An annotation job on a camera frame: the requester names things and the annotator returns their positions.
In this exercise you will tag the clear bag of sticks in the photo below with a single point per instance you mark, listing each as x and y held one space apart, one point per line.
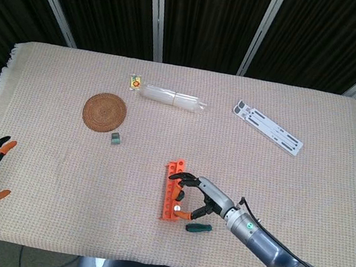
170 97

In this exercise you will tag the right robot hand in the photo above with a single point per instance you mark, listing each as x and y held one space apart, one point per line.
217 197

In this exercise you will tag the white folding laptop stand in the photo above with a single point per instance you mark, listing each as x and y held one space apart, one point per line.
267 127

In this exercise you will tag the beige woven tablecloth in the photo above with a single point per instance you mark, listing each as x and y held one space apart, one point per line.
56 172

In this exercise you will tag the small green block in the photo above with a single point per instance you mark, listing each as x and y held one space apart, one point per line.
115 139

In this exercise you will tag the orange tool holder block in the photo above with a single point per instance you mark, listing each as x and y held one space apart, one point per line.
167 203

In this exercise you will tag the black screwdriver teal stripe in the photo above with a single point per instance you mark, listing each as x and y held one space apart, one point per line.
198 227

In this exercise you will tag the round woven rattan coaster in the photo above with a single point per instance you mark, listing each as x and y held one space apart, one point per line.
104 113

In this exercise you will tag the small yellow candy packet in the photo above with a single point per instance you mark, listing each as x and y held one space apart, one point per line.
135 82

